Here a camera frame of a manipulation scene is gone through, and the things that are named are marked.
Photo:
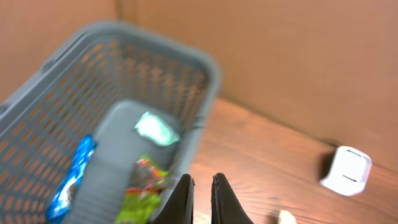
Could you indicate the white barcode scanner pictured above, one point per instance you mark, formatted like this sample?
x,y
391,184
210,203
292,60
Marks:
x,y
349,171

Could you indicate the beige wrapper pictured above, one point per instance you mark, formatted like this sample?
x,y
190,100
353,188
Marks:
x,y
283,217

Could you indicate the blue snack packet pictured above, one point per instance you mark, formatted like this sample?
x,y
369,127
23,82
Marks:
x,y
61,203

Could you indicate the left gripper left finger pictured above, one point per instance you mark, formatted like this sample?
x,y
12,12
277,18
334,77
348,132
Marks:
x,y
179,207

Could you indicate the grey plastic mesh basket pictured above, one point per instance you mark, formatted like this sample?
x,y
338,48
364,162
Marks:
x,y
99,83

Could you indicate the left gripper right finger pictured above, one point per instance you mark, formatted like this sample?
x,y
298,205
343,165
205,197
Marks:
x,y
225,206

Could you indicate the green snack packet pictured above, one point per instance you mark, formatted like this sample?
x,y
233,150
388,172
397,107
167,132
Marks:
x,y
142,194

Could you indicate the teal white snack packet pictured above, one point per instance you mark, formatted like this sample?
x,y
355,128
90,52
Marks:
x,y
152,127

